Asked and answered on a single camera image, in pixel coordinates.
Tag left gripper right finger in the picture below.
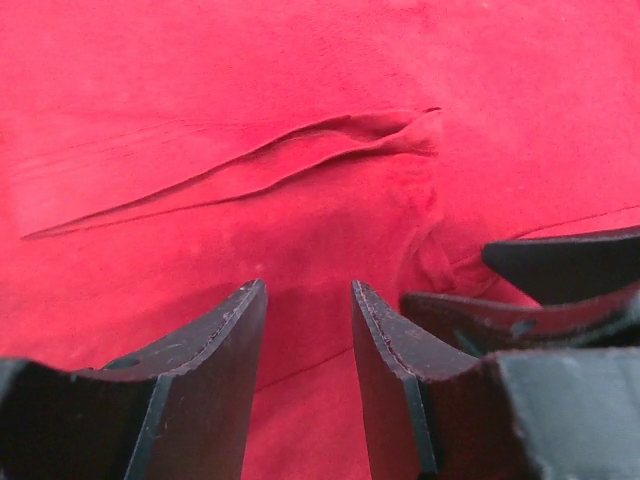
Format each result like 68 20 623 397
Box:
352 281 639 479

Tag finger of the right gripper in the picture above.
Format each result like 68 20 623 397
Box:
482 226 639 305
400 282 639 350

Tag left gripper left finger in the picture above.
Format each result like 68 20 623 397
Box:
1 280 268 479

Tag dark red t shirt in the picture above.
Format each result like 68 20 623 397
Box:
1 1 639 479

